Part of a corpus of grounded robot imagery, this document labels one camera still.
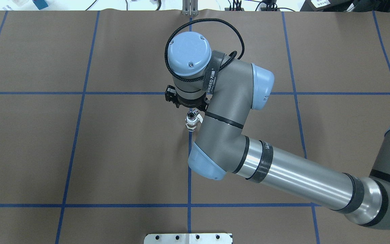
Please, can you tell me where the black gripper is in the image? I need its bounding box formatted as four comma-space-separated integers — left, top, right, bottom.
165, 85, 210, 111

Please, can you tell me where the chrome threaded pipe fitting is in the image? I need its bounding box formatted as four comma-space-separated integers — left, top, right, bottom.
186, 109, 199, 121

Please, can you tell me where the white PPR valve with handle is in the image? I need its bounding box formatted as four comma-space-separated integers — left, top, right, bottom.
185, 113, 204, 132

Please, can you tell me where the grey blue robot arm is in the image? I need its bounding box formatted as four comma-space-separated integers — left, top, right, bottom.
165, 32, 390, 230

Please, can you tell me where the teal box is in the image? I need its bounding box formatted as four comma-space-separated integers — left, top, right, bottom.
32, 0, 49, 10

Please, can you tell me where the black device with label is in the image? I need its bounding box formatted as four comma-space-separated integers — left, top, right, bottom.
299, 0, 354, 12

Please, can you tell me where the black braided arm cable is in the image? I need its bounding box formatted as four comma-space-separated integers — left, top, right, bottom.
165, 18, 245, 82

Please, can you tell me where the grey metal bracket post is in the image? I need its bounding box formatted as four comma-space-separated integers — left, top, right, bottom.
182, 0, 199, 17

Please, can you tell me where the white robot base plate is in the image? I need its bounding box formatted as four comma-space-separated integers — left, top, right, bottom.
144, 233, 234, 244

